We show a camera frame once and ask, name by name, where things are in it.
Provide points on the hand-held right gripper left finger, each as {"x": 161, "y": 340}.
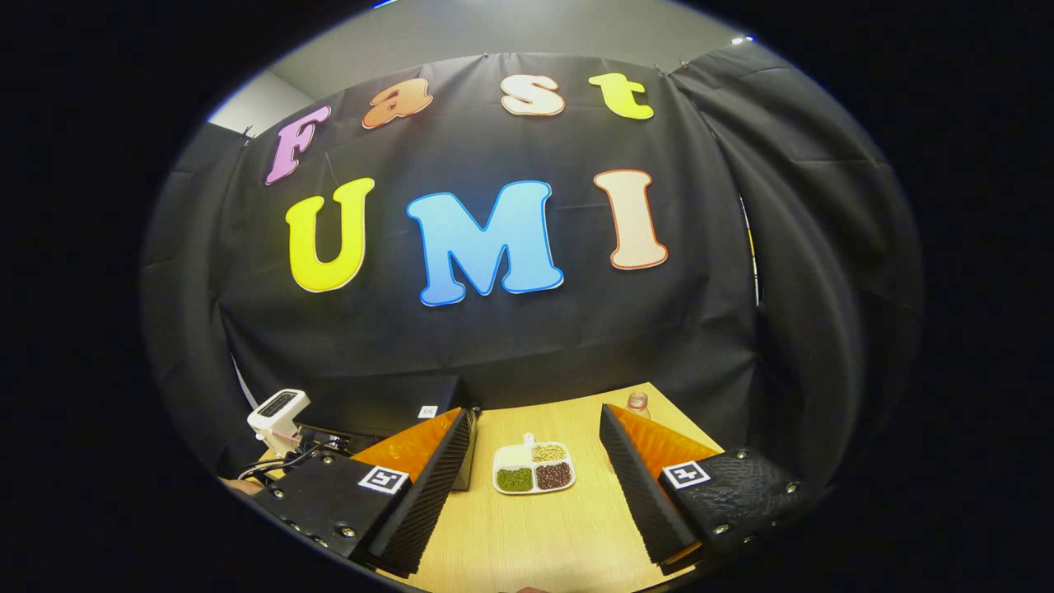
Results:
{"x": 432, "y": 486}

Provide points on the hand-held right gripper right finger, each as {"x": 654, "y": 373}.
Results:
{"x": 634, "y": 486}

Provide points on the black electric oven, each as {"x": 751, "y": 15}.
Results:
{"x": 387, "y": 402}

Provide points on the pile of red beans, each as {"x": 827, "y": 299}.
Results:
{"x": 554, "y": 475}

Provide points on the plastic bottle with red label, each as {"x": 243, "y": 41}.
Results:
{"x": 638, "y": 405}

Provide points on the pile of green mung beans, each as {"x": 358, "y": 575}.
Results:
{"x": 515, "y": 479}

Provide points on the white divided dish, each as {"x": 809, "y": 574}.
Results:
{"x": 512, "y": 455}

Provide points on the pile of yellow soybeans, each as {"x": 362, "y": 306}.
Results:
{"x": 549, "y": 453}

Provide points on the black backdrop cloth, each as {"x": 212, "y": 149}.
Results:
{"x": 510, "y": 338}

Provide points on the white countertop appliance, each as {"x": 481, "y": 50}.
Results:
{"x": 276, "y": 416}

